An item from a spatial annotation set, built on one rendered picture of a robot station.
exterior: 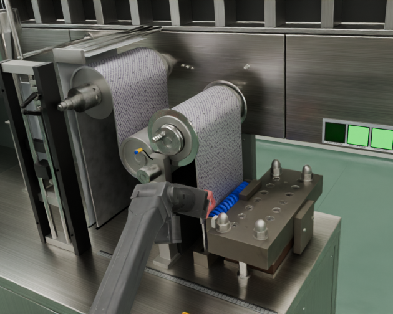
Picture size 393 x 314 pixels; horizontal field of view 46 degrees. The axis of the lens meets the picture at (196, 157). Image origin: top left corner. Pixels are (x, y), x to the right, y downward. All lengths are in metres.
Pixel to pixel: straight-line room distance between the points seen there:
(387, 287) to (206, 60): 1.68
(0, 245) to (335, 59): 1.09
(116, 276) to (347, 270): 2.05
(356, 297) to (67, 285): 1.65
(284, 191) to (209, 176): 0.24
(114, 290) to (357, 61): 0.80
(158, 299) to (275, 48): 0.72
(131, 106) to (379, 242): 2.04
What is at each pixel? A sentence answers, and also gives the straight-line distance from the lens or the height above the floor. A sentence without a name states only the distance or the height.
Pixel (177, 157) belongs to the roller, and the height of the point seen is 1.20.
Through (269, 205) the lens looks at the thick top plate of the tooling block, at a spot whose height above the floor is 1.03.
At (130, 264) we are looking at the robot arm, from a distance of 0.79.
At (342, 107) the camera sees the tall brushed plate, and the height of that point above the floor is 1.26.
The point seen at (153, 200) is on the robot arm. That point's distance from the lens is 0.90.
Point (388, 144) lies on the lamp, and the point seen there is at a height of 1.17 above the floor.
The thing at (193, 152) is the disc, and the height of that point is 1.22.
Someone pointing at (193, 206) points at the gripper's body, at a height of 1.11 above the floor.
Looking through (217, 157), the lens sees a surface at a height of 1.17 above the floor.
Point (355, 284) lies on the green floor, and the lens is 2.63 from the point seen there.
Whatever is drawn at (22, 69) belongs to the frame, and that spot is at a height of 1.43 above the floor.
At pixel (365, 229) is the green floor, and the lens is 3.06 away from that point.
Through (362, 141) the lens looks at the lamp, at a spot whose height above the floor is 1.17.
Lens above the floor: 1.66
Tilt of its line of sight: 24 degrees down
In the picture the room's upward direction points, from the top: 5 degrees counter-clockwise
